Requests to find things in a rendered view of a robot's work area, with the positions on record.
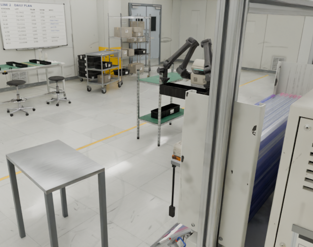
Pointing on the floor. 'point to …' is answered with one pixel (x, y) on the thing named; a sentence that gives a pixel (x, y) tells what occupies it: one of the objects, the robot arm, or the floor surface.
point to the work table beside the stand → (56, 180)
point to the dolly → (87, 67)
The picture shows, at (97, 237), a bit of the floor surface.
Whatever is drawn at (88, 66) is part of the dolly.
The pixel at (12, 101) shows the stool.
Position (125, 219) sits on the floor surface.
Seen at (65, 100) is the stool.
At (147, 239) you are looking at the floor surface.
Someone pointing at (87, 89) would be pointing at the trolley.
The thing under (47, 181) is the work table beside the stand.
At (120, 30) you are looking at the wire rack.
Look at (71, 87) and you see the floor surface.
